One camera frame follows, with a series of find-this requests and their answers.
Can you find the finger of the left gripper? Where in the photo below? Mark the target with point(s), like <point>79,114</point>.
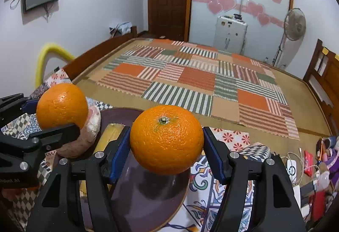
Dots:
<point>20,159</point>
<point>13,106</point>

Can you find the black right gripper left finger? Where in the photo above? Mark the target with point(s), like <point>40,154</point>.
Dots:
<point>58,207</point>

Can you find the orange fruit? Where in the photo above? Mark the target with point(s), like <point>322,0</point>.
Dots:
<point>62,104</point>
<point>166,139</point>

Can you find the green sugarcane piece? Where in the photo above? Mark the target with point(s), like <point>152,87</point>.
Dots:
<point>111,133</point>

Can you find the red small packet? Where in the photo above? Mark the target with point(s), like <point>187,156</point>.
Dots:
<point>308,164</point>

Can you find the yellow foam tube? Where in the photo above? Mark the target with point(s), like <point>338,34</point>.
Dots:
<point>49,51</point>

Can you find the dark purple plate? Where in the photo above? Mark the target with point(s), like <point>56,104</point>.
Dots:
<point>144,201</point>

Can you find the striped patchwork mat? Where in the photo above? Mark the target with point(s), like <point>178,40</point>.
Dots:
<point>203,80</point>

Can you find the white appliance box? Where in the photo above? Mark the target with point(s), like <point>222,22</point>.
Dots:
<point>230,33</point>

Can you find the white standing fan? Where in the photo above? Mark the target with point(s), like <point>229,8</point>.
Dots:
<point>294,26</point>

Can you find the white charger with cable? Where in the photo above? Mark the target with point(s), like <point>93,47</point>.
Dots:
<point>294,164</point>

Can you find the wooden bed frame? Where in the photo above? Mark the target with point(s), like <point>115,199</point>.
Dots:
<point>81,63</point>

